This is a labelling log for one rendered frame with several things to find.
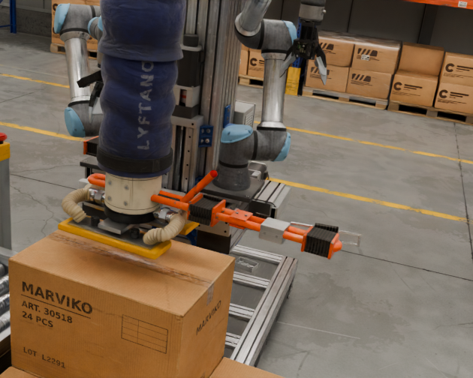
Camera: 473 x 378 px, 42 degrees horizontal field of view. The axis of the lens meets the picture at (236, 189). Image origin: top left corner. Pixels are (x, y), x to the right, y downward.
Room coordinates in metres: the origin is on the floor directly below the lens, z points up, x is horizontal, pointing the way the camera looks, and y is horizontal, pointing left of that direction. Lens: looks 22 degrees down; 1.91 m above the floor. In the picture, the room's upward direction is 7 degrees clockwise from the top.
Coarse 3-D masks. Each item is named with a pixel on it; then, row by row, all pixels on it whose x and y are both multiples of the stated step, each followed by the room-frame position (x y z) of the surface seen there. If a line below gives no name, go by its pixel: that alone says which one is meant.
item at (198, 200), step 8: (192, 200) 1.63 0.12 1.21; (200, 200) 1.66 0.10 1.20; (208, 200) 1.67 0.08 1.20; (216, 200) 1.68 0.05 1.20; (224, 200) 1.66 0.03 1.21; (192, 208) 1.60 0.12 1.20; (200, 208) 1.60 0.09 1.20; (208, 208) 1.59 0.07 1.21; (216, 208) 1.60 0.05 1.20; (192, 216) 1.60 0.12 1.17; (200, 216) 1.60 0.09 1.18; (208, 216) 1.60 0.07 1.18; (208, 224) 1.59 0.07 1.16
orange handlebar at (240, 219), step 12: (96, 180) 1.74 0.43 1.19; (168, 204) 1.65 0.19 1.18; (180, 204) 1.64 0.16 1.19; (216, 216) 1.60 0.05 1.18; (228, 216) 1.59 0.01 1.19; (240, 216) 1.59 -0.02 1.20; (252, 216) 1.61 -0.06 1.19; (240, 228) 1.57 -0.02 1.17; (252, 228) 1.56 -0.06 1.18; (288, 228) 1.57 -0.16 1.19; (300, 240) 1.51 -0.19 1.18
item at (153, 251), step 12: (96, 216) 1.67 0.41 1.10; (60, 228) 1.65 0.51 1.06; (72, 228) 1.64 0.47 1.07; (84, 228) 1.64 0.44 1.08; (96, 228) 1.64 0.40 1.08; (132, 228) 1.62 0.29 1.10; (96, 240) 1.60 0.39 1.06; (108, 240) 1.59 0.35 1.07; (120, 240) 1.59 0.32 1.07; (132, 240) 1.59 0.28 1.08; (132, 252) 1.56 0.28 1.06; (144, 252) 1.55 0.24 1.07; (156, 252) 1.55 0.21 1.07
